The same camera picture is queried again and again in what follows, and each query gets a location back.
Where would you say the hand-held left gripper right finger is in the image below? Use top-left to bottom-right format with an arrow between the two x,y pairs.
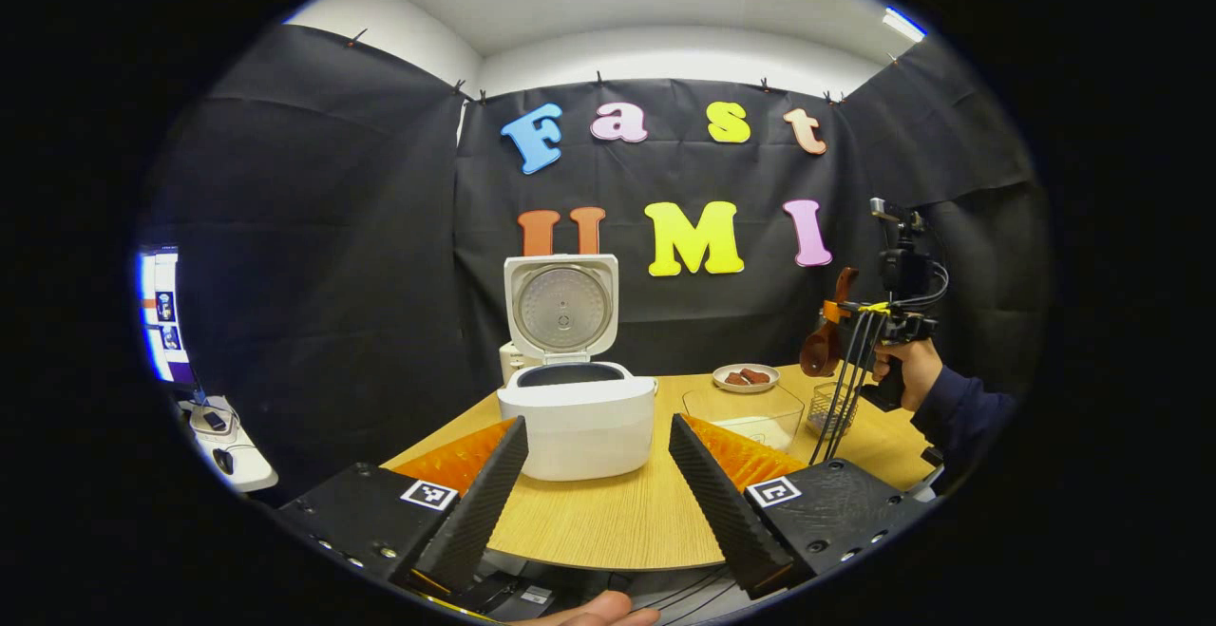
669,414 -> 930,600

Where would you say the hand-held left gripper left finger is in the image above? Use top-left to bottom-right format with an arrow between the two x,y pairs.
275,416 -> 529,595

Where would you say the brown wooden spoon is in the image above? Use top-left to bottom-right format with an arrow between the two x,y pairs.
800,267 -> 861,378

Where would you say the wire mesh chopstick holder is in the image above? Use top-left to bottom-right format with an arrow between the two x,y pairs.
807,381 -> 861,439

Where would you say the white rice cooker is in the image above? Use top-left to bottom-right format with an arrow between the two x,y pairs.
497,254 -> 658,483

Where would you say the round white plate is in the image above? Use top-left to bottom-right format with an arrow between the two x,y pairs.
712,363 -> 781,393

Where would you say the white side table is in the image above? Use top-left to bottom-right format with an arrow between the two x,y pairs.
179,393 -> 279,494

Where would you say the ceiling light panel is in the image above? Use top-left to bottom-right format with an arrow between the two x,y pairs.
882,7 -> 927,43

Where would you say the black backdrop cloth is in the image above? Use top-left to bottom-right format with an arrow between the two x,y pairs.
142,23 -> 1051,503

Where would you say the computer monitor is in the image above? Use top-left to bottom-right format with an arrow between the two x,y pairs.
138,246 -> 200,389

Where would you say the black cable bundle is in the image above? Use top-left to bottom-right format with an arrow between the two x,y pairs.
807,308 -> 889,467

